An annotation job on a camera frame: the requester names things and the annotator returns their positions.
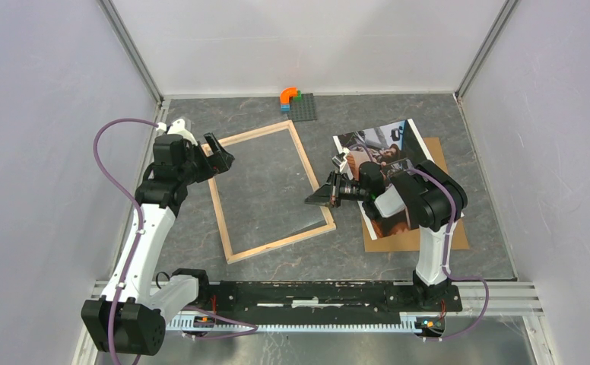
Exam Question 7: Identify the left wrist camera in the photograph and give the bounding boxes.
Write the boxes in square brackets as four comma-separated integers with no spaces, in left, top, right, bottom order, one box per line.
[155,118,198,145]

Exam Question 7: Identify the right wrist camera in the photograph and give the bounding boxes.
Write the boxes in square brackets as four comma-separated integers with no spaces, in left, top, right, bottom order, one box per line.
[331,148,351,174]

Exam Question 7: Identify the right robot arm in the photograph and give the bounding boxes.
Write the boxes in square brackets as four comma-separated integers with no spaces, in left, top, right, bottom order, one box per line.
[304,160,468,310]

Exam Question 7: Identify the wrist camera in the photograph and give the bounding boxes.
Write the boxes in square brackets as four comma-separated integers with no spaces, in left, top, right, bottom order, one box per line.
[155,118,198,145]
[331,148,351,174]

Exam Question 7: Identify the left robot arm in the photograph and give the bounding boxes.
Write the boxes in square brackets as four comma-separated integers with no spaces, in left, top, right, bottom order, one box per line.
[81,132,234,357]

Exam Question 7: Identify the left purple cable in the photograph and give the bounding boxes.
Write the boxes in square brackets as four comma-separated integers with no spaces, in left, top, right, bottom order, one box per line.
[92,117,260,365]

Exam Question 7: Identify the brown cardboard backing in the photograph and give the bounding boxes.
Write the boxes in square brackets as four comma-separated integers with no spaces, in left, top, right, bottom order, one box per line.
[362,137,470,253]

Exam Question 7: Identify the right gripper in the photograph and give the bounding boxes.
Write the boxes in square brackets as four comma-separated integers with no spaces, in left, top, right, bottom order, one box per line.
[304,171,368,208]

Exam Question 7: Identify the wooden picture frame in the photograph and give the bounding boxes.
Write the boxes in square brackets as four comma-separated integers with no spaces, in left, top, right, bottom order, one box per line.
[200,119,338,265]

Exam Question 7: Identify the printed photo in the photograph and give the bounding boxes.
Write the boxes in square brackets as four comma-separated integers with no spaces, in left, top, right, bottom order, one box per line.
[333,119,435,236]

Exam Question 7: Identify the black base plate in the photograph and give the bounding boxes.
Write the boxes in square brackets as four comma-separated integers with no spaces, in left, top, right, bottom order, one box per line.
[191,281,463,325]

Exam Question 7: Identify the grey lego baseplate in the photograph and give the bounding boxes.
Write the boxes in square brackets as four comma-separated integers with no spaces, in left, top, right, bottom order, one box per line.
[281,93,318,122]

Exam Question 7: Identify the orange curved lego brick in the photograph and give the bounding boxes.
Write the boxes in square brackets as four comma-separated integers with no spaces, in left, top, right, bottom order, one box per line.
[279,87,299,105]

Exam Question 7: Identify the aluminium rail frame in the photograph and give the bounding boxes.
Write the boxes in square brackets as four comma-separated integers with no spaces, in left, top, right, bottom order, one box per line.
[81,119,544,360]

